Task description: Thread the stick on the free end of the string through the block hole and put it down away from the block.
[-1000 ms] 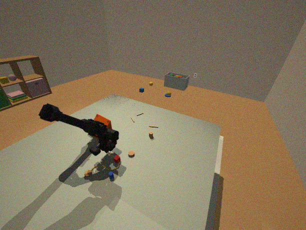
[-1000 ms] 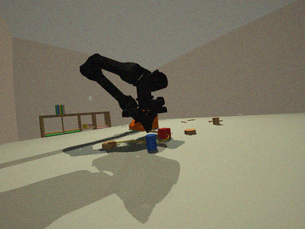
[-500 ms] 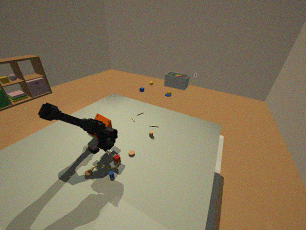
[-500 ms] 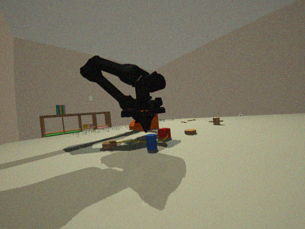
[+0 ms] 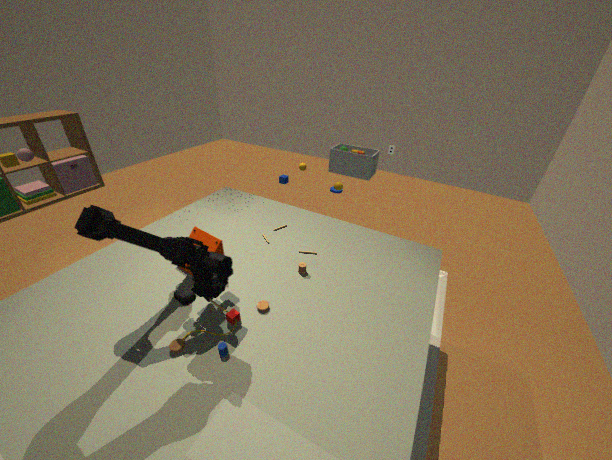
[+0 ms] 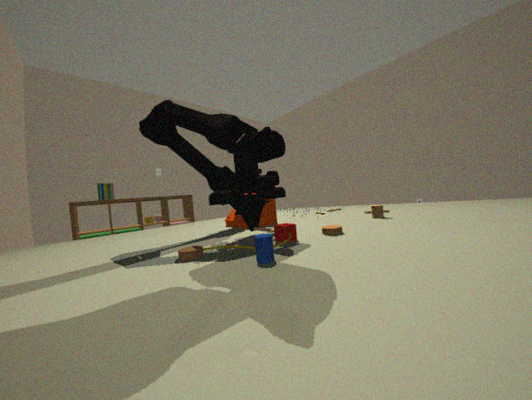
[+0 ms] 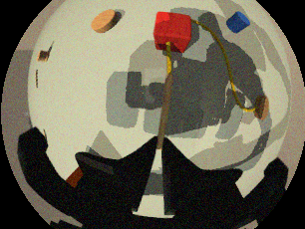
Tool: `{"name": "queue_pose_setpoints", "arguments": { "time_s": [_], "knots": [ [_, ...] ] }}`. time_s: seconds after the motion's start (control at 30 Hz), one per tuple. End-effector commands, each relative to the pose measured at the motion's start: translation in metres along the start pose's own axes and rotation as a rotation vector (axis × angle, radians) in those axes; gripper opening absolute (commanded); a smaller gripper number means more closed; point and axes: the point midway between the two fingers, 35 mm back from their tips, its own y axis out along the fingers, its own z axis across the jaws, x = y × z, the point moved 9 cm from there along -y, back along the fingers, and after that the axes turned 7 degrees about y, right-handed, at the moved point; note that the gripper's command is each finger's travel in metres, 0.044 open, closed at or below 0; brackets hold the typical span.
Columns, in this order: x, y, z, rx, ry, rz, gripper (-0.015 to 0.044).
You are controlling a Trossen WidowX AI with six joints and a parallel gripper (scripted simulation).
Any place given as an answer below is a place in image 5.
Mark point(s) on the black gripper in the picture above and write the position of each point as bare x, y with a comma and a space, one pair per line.
186, 295

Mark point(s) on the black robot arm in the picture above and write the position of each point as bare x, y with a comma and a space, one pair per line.
98, 224

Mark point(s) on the blue cylinder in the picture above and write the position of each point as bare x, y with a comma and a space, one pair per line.
223, 349

